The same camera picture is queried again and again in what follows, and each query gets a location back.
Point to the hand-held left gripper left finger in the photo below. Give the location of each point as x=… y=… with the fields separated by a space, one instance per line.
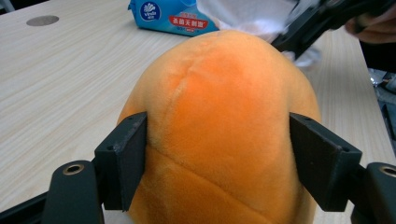
x=121 y=161

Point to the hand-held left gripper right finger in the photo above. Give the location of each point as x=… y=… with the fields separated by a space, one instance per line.
x=323 y=161

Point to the white wet wipe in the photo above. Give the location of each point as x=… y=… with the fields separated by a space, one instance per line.
x=249 y=15

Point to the orange plush toy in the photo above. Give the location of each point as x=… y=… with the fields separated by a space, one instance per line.
x=218 y=124

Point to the blue wet wipes pack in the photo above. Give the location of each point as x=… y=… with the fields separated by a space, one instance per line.
x=168 y=15

